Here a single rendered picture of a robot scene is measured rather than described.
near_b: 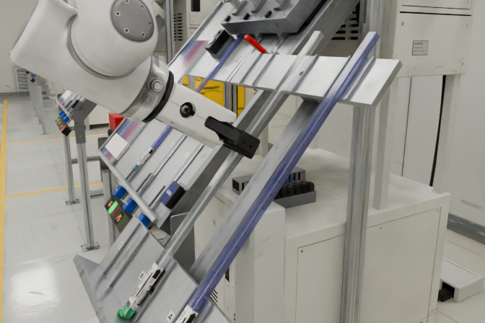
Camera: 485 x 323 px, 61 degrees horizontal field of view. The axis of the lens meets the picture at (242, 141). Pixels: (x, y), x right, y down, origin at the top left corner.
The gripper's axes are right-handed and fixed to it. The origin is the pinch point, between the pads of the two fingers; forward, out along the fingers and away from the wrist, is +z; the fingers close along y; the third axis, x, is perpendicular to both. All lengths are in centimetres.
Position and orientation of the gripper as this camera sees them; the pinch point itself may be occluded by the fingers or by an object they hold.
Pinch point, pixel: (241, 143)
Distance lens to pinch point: 61.4
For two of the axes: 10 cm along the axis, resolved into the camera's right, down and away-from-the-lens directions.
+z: 7.3, 4.0, 5.6
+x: -4.4, 8.9, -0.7
